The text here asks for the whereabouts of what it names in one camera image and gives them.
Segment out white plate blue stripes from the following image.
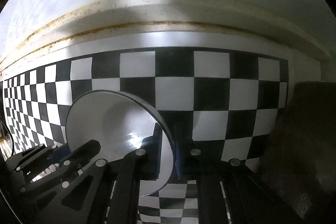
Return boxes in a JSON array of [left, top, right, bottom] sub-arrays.
[[0, 119, 14, 160]]

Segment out white bowl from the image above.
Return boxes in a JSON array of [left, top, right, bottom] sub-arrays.
[[65, 90, 176, 196]]

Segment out checkered black white tablecloth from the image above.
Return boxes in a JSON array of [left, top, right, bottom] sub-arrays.
[[1, 32, 292, 223]]

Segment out brown rice cooker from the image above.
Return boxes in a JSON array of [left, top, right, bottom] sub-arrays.
[[257, 82, 335, 223]]

